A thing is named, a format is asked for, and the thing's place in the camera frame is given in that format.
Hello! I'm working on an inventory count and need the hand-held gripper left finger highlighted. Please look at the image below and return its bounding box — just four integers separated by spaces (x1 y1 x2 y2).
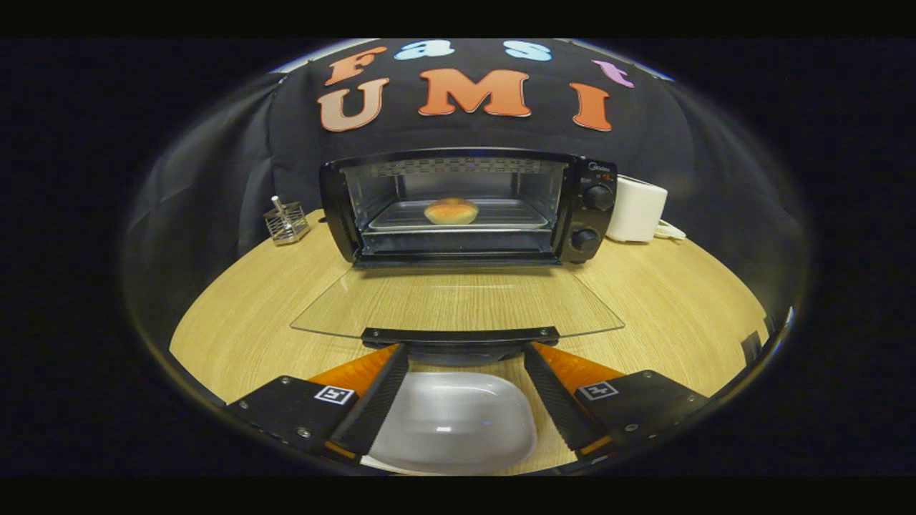
225 343 410 464

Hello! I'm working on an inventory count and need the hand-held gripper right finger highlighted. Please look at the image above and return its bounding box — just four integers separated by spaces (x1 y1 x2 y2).
524 342 711 462

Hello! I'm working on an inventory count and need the black toaster oven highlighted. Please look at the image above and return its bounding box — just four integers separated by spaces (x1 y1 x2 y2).
290 148 625 351

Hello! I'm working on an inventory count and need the sugared orange donut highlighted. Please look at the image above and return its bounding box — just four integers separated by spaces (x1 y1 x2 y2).
424 197 479 225

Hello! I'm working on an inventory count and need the metal oven tray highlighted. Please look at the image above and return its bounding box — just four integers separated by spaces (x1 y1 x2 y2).
367 199 550 232

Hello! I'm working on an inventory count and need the white bread toaster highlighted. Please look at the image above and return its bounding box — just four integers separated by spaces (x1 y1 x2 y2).
607 175 668 244

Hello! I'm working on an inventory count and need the white plate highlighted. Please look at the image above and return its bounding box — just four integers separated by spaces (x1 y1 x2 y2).
361 371 537 476

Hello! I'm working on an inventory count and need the clear utensil holder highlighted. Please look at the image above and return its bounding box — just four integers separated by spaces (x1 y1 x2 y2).
263 196 311 246

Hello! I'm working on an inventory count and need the black backdrop cloth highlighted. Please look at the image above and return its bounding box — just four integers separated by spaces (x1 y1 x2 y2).
125 38 809 337

